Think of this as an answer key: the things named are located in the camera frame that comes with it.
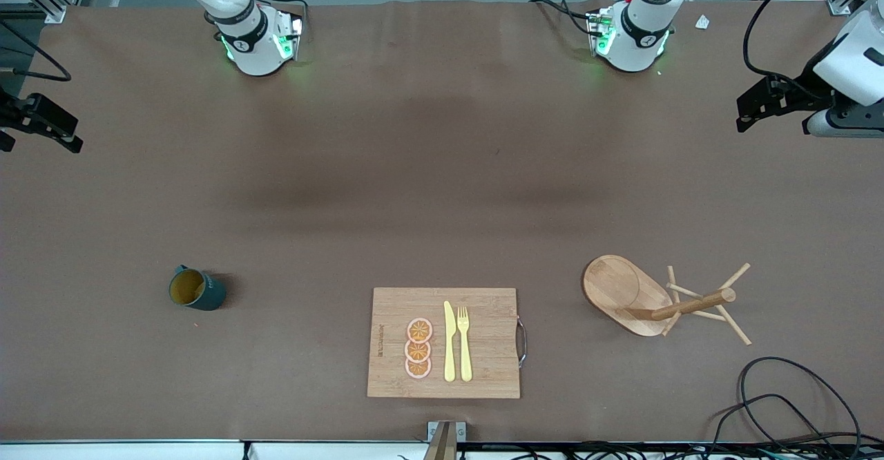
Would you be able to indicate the wooden mug rack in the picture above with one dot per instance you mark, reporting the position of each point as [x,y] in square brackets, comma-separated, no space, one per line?
[615,287]

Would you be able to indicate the aluminium camera mount post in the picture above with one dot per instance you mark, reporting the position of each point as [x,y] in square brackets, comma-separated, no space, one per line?
[442,446]

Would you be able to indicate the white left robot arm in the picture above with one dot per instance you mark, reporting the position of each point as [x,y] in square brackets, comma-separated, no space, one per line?
[635,42]

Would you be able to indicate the teal mug with yellow inside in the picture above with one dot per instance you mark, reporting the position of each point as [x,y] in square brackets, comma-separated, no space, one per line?
[210,296]

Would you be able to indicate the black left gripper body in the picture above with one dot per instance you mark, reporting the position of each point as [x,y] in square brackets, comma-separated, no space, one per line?
[805,89]

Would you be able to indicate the white paper scrap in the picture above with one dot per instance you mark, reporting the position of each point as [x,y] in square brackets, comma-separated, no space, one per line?
[702,22]

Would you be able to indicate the bamboo cutting board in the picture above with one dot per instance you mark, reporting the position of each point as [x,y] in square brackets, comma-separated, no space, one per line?
[487,370]

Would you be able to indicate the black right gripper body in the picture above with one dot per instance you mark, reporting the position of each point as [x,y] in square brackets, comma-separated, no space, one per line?
[10,115]

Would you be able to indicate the yellow plastic fork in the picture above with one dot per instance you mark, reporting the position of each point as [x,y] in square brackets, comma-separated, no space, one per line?
[465,356]

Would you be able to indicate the orange slice toy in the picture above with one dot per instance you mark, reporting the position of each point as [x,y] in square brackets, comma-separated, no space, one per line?
[419,329]

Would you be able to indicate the yellow plastic knife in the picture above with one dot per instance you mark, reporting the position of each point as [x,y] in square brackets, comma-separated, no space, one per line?
[449,349]

